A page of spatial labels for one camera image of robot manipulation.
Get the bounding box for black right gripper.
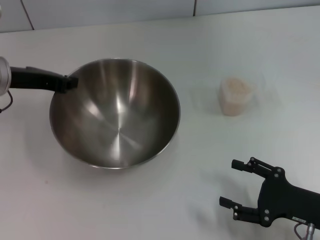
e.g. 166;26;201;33
218;156;320;228

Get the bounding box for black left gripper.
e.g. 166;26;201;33
9;65;80;94

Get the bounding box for stainless steel mixing bowl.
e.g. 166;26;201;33
48;57;182;170

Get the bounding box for clear plastic measuring cup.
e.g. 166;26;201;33
218;67;267;118

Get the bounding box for white rice grains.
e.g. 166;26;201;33
219;77;253;117

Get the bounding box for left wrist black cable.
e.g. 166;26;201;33
0;89;15;115

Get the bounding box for right wrist cable with connectors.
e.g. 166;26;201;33
293;221;317;240

